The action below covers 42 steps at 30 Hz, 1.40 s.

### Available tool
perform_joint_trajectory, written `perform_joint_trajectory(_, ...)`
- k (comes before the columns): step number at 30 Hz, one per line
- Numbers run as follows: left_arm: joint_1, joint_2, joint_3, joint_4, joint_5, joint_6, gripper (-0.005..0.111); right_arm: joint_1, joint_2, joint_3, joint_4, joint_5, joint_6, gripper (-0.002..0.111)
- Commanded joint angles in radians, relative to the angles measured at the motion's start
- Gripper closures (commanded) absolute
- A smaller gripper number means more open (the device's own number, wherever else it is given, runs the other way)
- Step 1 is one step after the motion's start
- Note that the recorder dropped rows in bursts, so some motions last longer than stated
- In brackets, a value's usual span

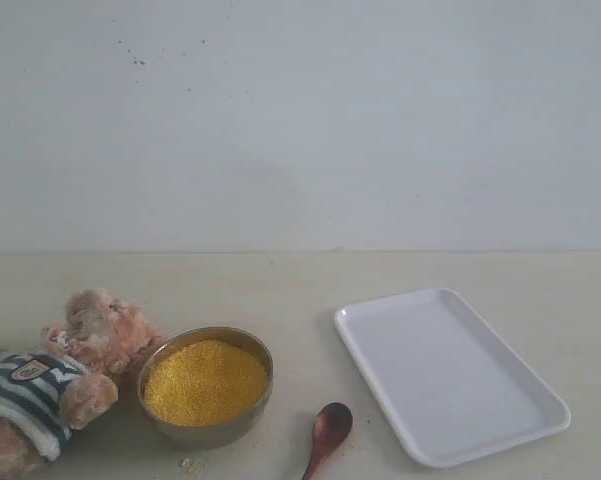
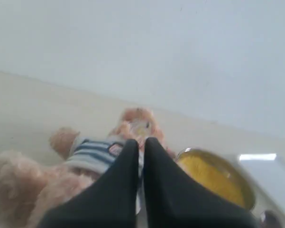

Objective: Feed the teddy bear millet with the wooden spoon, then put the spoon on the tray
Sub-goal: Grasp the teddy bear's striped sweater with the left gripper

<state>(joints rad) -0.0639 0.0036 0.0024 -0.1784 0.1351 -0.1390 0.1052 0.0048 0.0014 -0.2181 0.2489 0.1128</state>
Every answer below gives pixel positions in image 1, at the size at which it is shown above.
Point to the dark wooden spoon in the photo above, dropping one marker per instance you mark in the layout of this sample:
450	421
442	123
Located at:
331	426

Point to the beige teddy bear striped sweater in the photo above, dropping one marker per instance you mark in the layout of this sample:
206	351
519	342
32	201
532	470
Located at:
70	379

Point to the yellow millet grains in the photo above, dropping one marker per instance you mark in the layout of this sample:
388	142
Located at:
204	383

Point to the steel bowl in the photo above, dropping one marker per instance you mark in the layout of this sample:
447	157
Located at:
224	433

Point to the white rectangular plastic tray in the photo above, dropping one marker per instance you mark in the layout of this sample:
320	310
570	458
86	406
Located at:
452	390

